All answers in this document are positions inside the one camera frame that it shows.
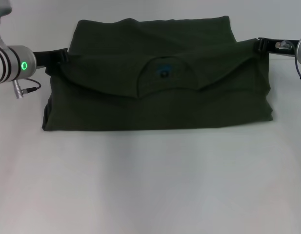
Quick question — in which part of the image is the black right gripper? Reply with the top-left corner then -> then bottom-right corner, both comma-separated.
258,37 -> 299,58

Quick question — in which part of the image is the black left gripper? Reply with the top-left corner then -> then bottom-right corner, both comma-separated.
33,48 -> 69,69

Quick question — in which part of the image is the dark green FREE t-shirt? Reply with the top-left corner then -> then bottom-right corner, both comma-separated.
41,15 -> 274,132

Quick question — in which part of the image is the left arm cable with plug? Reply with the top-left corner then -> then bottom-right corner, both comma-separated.
12,78 -> 41,99

